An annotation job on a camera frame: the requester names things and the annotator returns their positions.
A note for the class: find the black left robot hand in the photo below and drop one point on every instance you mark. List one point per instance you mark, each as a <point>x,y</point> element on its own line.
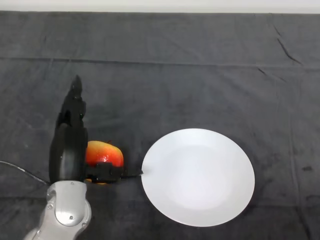
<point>68,150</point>

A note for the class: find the red yellow apple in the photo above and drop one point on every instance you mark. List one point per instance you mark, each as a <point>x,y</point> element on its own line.
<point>106,152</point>

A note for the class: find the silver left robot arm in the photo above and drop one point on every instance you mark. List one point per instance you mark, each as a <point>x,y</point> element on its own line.
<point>66,210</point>

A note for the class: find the white round plate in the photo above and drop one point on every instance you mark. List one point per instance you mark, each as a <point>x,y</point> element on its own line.
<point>200,180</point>

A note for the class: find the dark grey table cloth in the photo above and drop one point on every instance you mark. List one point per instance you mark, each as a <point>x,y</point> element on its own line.
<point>175,87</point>

